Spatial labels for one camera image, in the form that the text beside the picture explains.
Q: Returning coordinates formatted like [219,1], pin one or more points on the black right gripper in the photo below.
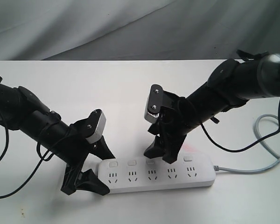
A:
[170,124]

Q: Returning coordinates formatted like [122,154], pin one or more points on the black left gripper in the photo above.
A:
[74,151]

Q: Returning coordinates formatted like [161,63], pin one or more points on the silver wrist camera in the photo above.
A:
[95,125]
[152,109]

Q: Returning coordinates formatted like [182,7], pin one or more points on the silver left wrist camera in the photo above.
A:
[95,125]

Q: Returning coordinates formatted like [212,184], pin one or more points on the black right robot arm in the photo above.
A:
[231,85]

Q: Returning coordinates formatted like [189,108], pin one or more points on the grey backdrop cloth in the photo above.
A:
[137,29]

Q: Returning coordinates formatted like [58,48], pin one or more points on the white five-outlet power strip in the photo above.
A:
[143,174]

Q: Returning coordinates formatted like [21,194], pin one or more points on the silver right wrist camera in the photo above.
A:
[152,109]

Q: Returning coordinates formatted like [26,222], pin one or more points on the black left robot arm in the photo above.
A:
[21,109]

